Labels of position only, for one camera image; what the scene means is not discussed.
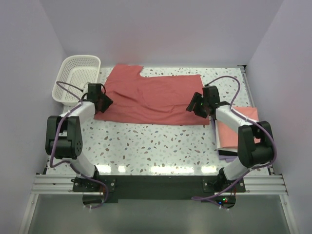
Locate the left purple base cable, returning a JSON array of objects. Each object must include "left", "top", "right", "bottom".
[{"left": 78, "top": 170, "right": 109, "bottom": 209}]

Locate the white plastic basket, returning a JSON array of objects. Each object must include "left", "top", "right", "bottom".
[{"left": 52, "top": 55, "right": 101, "bottom": 106}]

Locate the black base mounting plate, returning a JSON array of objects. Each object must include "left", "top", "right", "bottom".
[{"left": 72, "top": 175, "right": 246, "bottom": 204}]

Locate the aluminium frame rail right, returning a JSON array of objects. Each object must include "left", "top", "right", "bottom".
[{"left": 238, "top": 63, "right": 291, "bottom": 234}]

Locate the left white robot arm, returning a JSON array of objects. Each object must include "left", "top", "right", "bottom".
[{"left": 45, "top": 81, "right": 113, "bottom": 195}]

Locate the red t shirt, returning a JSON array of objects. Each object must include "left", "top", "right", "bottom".
[{"left": 94, "top": 64, "right": 210, "bottom": 125}]

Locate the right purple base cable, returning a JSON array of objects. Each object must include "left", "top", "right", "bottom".
[{"left": 191, "top": 170, "right": 252, "bottom": 202}]

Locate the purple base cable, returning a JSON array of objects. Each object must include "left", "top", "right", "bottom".
[
  {"left": 78, "top": 170, "right": 109, "bottom": 209},
  {"left": 191, "top": 170, "right": 252, "bottom": 202}
]

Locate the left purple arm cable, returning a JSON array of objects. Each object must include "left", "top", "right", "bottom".
[{"left": 49, "top": 81, "right": 85, "bottom": 168}]

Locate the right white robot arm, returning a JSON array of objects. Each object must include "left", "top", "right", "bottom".
[{"left": 186, "top": 85, "right": 277, "bottom": 194}]

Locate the folded salmon t shirt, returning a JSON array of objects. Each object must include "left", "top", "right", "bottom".
[{"left": 215, "top": 107, "right": 259, "bottom": 152}]

